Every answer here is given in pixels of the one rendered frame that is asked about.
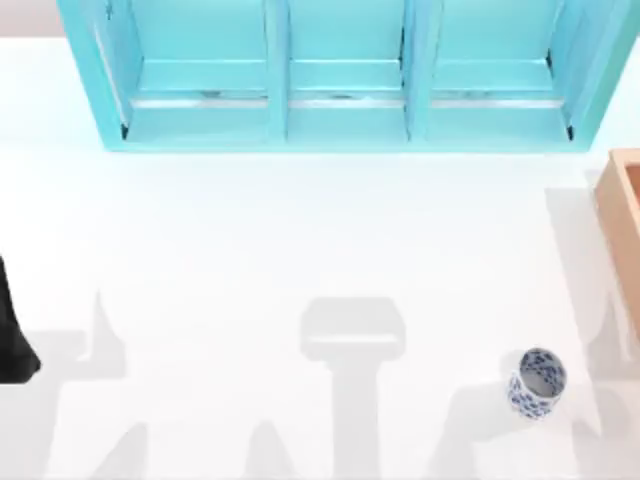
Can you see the light blue rack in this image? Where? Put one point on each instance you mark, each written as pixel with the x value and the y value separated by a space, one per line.
pixel 345 80

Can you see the blue and white cup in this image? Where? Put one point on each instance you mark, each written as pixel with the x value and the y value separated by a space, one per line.
pixel 535 387

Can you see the salmon-coloured box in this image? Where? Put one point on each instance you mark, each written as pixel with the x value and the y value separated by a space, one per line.
pixel 620 220

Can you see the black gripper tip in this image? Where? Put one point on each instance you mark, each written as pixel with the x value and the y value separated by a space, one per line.
pixel 12 345

